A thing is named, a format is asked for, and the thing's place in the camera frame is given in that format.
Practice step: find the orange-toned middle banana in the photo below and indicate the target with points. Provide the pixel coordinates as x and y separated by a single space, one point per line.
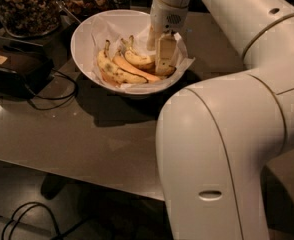
119 60

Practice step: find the left spotted yellow banana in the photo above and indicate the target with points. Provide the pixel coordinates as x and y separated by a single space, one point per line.
113 72

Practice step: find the small right yellow banana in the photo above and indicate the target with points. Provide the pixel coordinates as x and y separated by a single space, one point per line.
168 72

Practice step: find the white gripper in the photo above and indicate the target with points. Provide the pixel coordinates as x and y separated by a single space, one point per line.
167 17

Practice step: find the white paper liner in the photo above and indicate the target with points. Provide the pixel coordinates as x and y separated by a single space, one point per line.
108 27

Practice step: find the black device with label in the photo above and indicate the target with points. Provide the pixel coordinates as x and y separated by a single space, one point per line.
23 74

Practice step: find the metal stand under jars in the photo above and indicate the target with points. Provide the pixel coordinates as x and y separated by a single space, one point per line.
55 45

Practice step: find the white bowl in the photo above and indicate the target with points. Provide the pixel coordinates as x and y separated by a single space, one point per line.
80 46

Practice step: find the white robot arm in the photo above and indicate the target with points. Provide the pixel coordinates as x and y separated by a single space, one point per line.
214 137

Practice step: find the glass jar of nuts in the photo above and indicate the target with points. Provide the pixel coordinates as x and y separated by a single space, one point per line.
29 18

